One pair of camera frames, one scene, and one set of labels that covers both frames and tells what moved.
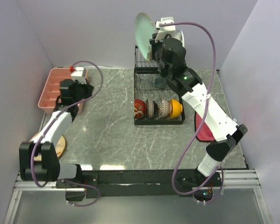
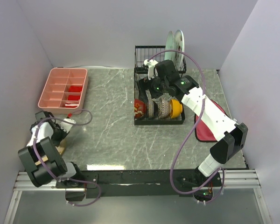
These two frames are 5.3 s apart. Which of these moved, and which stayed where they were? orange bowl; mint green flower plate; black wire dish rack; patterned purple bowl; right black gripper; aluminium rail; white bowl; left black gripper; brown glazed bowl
Moved: right black gripper; mint green flower plate; left black gripper
Stayed: white bowl; black wire dish rack; patterned purple bowl; brown glazed bowl; orange bowl; aluminium rail
